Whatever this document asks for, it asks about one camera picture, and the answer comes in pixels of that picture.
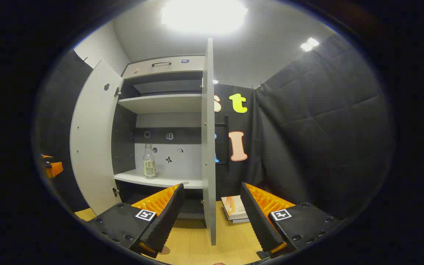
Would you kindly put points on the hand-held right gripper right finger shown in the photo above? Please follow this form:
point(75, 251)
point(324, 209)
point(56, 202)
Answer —
point(258, 224)

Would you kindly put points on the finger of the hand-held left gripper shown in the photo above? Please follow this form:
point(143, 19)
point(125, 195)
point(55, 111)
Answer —
point(53, 168)

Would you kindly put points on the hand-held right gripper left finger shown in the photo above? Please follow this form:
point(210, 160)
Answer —
point(168, 221)

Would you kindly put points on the round brown coaster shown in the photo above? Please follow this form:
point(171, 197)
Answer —
point(166, 251)

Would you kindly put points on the grey cabinet door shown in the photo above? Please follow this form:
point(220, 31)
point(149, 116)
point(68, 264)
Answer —
point(94, 140)
point(208, 147)

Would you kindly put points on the clear glass bottle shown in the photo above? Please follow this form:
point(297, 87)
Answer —
point(149, 167)

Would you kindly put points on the grey cabinet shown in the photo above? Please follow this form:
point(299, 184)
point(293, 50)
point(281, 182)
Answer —
point(160, 103)

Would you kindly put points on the white book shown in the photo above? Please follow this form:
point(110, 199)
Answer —
point(242, 221)

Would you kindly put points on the small ceiling light panel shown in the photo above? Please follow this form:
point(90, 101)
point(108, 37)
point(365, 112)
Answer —
point(309, 44)

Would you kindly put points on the large ceiling light panel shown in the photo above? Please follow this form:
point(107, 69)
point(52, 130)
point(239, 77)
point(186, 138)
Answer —
point(204, 16)

